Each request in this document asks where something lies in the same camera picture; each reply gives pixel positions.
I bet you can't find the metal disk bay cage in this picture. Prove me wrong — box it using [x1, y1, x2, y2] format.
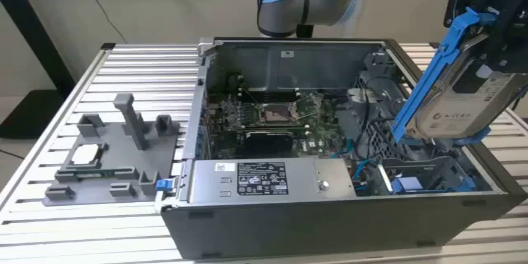
[334, 52, 494, 197]

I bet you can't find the metal socket cover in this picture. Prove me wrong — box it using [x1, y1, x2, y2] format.
[297, 93, 328, 120]

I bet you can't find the green motherboard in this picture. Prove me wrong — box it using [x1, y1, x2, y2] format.
[201, 90, 352, 160]

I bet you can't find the CPU socket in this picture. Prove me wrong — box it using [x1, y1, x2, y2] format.
[257, 103, 298, 126]

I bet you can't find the black graphics card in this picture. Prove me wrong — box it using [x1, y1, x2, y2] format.
[213, 129, 298, 158]

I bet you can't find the black open PC case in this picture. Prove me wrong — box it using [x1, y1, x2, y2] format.
[154, 36, 528, 260]

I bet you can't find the silver power supply unit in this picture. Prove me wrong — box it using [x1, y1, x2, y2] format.
[185, 158, 358, 200]

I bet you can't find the grey parts rack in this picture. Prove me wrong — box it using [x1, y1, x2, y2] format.
[42, 93, 181, 208]

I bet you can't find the green RAM stick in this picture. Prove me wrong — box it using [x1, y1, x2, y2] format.
[61, 169, 137, 179]

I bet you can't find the silver CPU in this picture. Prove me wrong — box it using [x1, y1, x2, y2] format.
[70, 145, 102, 165]

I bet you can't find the black stand with base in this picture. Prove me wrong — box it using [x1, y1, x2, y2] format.
[0, 0, 76, 140]

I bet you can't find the black wire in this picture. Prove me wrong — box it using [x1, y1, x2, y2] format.
[354, 77, 397, 160]

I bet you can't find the blue wire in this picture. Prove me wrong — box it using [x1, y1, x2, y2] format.
[336, 148, 376, 189]

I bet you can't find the locking lever wire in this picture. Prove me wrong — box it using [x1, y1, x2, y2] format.
[241, 87, 265, 108]

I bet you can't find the thin black wall cable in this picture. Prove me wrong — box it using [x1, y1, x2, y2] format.
[72, 0, 129, 44]

